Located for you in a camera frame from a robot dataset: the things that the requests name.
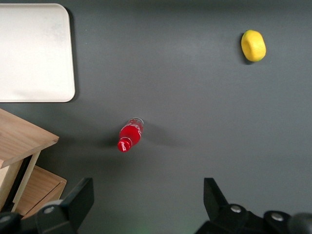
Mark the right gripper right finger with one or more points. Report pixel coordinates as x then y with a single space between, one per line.
224 217

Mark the yellow lemon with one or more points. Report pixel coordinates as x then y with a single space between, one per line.
254 46

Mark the wooden drawer cabinet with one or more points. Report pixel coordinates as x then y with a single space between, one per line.
51 193

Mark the beige rectangular tray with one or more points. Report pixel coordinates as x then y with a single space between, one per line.
31 53

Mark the red cola bottle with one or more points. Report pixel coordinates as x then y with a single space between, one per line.
130 135

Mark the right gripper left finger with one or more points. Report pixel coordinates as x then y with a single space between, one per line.
68 212

